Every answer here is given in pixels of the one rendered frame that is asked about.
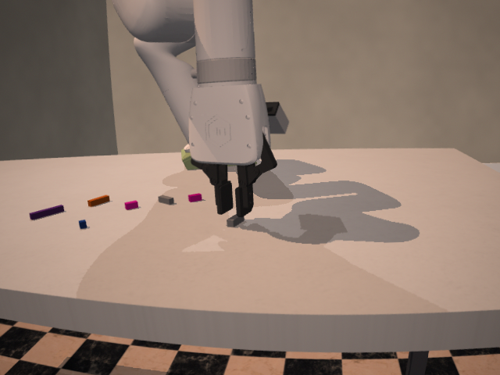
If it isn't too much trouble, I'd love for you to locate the magenta rectangular block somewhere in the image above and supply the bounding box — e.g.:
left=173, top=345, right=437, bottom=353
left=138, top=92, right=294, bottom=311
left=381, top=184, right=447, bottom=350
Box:
left=125, top=201, right=138, bottom=210
left=188, top=193, right=202, bottom=202

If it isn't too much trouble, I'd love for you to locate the orange rectangular bar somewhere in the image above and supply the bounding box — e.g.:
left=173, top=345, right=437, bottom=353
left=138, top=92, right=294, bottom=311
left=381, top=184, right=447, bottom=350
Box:
left=87, top=195, right=109, bottom=207

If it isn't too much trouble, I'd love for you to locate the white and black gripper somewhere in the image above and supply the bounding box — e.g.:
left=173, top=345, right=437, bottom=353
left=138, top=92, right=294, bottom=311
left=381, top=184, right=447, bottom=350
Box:
left=189, top=80, right=277, bottom=217

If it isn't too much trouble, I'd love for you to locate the purple rod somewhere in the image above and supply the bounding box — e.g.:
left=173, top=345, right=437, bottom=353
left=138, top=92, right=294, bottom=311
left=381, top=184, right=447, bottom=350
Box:
left=29, top=205, right=64, bottom=220

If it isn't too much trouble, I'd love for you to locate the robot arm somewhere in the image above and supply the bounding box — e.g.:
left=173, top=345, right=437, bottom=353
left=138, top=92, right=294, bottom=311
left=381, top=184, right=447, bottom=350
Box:
left=112, top=0, right=256, bottom=152

